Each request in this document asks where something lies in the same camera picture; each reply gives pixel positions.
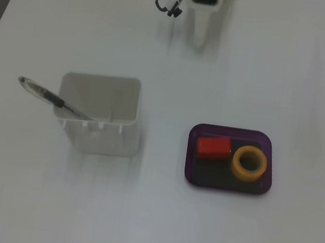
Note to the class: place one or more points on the yellow tape roll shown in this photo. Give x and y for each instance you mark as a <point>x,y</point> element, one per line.
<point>247,172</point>

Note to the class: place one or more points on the purple plastic tray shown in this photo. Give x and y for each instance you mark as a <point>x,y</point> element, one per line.
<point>218,174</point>

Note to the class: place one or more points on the red cube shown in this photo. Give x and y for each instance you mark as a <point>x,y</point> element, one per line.
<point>213,147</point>

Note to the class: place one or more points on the white square plastic container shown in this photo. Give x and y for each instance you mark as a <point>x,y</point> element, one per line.
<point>101,131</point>

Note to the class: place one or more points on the black clear ballpoint pen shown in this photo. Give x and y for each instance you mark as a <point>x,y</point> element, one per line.
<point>49,95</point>

